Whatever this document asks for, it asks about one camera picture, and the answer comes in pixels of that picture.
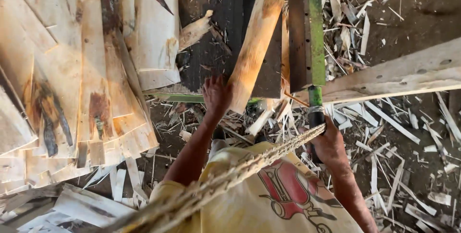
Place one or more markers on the pile of wood veneer sheets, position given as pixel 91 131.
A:
pixel 72 63

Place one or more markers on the green metal table frame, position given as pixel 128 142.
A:
pixel 180 98

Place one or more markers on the person's left fingers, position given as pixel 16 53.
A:
pixel 217 81

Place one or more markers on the small curved veneer offcut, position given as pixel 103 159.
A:
pixel 194 30

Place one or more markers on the person's yellow printed shirt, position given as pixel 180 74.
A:
pixel 252 204

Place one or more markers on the person's dark shoe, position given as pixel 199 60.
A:
pixel 261 139
pixel 218 133

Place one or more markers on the person's right hand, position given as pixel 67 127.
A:
pixel 329 145

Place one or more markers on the green cutter lever black grip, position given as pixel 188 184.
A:
pixel 306 28

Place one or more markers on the pale wooden plank with holes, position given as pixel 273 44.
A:
pixel 403 73

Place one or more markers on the dark wooden cutting table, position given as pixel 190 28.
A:
pixel 209 56

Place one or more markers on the heap of veneer scraps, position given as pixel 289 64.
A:
pixel 392 125

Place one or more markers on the long wood veneer strip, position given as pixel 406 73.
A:
pixel 254 53

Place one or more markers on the person's grey trousers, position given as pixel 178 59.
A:
pixel 216 148

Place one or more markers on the person's left hand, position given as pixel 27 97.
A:
pixel 216 98

